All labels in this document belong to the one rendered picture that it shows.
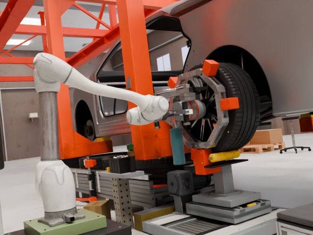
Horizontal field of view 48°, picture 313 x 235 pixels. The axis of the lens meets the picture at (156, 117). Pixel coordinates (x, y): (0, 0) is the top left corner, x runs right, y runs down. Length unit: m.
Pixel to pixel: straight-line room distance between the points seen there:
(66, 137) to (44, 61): 2.70
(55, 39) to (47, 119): 2.77
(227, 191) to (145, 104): 1.04
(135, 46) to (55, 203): 1.49
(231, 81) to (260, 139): 6.02
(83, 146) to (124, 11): 2.18
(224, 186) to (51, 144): 1.25
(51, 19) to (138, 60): 2.16
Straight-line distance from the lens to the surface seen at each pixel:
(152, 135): 2.74
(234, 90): 2.29
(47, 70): 1.85
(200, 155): 2.43
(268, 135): 8.09
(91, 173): 3.84
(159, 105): 1.80
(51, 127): 1.97
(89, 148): 4.58
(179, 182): 2.65
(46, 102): 1.98
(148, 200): 2.91
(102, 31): 9.08
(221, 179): 2.55
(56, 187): 1.75
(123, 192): 2.78
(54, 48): 4.63
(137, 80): 2.74
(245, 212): 2.42
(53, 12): 4.77
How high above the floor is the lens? 0.74
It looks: 2 degrees up
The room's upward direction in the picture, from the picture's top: 7 degrees counter-clockwise
